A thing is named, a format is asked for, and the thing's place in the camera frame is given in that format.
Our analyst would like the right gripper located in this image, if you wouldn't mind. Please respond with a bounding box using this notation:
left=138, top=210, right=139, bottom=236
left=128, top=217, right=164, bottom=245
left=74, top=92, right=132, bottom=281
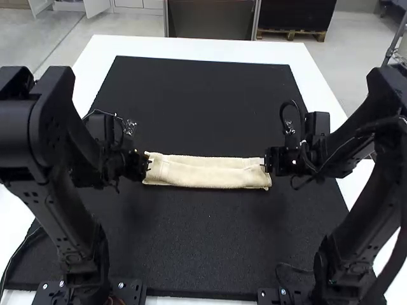
left=265, top=144, right=308, bottom=177

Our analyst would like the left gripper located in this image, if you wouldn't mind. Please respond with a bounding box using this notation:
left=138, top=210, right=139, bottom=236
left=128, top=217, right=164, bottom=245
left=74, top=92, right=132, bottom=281
left=121, top=148, right=151, bottom=183

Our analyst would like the pale towel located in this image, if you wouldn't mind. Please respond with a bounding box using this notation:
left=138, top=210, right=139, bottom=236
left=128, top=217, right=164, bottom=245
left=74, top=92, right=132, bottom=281
left=141, top=151, right=273, bottom=192

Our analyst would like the black mat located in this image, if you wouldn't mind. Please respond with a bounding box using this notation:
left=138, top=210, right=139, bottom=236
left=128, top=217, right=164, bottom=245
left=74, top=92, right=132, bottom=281
left=4, top=55, right=350, bottom=300

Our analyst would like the wooden pallet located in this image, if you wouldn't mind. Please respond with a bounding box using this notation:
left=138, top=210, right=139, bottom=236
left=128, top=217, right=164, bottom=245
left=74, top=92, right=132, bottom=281
left=256, top=27, right=328, bottom=43

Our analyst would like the black crate stack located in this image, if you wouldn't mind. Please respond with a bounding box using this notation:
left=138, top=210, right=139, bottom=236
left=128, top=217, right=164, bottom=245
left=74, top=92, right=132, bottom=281
left=258, top=0, right=338, bottom=31

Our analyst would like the grey cupboard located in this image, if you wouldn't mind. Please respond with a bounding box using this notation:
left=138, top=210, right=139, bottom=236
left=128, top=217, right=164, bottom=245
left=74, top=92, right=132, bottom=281
left=163, top=0, right=262, bottom=41

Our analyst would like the metal rack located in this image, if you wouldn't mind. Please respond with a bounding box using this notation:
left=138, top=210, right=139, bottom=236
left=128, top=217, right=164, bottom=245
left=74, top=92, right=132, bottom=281
left=382, top=18, right=407, bottom=69

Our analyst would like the white cabinet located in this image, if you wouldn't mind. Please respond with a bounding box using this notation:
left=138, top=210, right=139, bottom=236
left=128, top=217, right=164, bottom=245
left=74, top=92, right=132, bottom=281
left=27, top=0, right=106, bottom=18

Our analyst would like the black cable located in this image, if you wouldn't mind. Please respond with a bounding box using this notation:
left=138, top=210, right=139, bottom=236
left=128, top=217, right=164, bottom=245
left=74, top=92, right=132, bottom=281
left=279, top=100, right=303, bottom=135

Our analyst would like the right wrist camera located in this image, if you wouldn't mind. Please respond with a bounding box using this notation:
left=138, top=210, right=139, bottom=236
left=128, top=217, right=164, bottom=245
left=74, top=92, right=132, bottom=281
left=303, top=111, right=331, bottom=144

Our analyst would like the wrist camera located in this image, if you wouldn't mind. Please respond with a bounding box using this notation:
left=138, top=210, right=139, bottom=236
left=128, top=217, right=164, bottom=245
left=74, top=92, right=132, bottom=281
left=83, top=110, right=138, bottom=146
left=303, top=111, right=331, bottom=144

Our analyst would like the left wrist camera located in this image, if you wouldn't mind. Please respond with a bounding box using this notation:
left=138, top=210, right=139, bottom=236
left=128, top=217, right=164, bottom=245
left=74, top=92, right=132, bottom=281
left=83, top=110, right=138, bottom=146

